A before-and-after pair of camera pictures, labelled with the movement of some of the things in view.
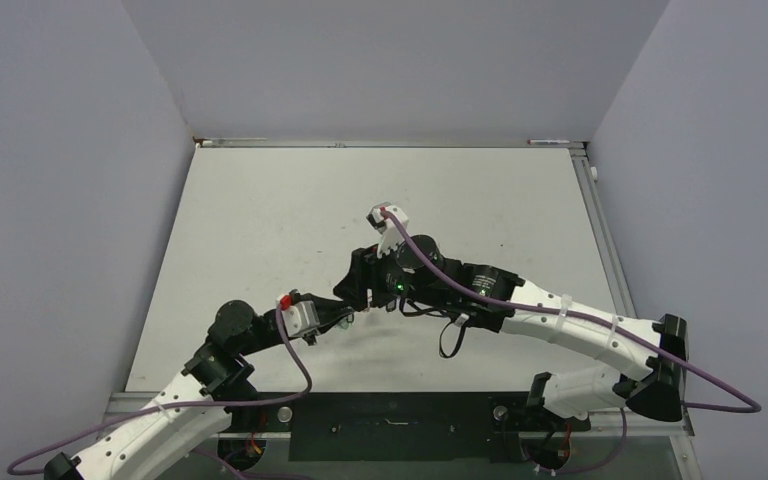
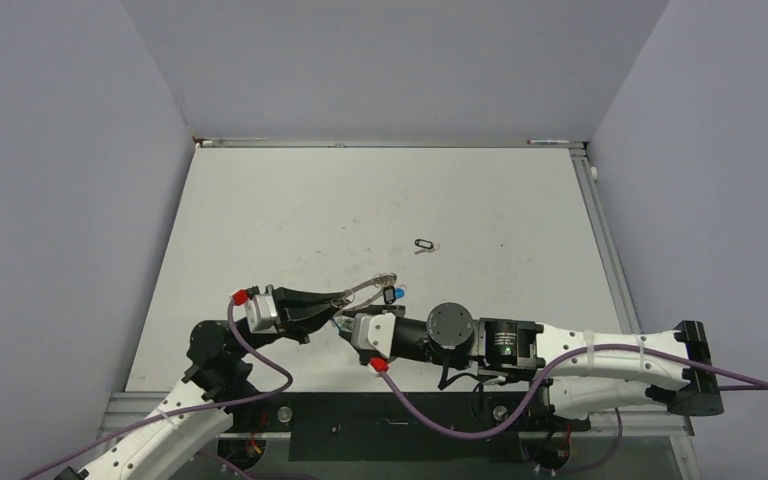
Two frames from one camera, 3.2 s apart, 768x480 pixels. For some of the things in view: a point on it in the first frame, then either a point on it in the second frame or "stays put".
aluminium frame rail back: (453, 143) stays put
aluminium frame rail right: (681, 444) stays put
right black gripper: (366, 273) → (389, 308)
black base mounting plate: (401, 425) stays put
